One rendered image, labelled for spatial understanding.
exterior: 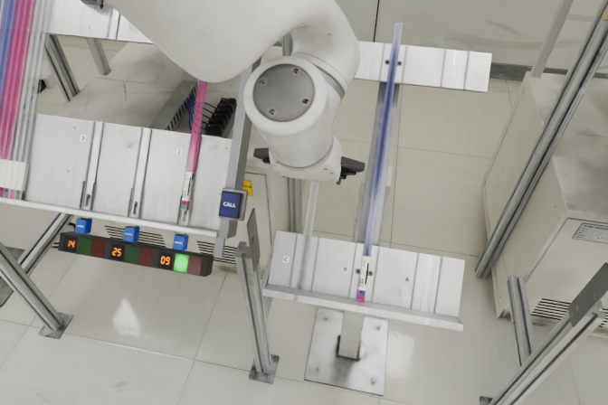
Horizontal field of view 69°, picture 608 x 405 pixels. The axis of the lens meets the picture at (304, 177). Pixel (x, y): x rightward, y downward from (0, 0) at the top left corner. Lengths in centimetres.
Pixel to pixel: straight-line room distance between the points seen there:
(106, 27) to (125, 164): 30
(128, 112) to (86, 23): 43
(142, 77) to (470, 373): 145
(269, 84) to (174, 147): 55
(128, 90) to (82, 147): 55
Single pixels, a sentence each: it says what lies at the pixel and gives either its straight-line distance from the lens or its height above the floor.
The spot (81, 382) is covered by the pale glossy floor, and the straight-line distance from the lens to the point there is 168.
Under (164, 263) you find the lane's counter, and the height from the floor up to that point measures 65.
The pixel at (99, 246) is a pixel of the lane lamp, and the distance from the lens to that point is 105.
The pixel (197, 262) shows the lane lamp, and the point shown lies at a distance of 96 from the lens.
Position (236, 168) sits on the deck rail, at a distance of 90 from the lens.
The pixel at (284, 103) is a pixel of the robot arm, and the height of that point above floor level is 119.
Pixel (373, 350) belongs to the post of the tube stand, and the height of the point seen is 1.
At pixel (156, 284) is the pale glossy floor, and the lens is 177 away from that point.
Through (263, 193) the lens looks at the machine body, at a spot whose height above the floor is 52.
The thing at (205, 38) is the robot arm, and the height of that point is 128.
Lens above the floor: 143
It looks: 45 degrees down
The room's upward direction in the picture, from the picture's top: straight up
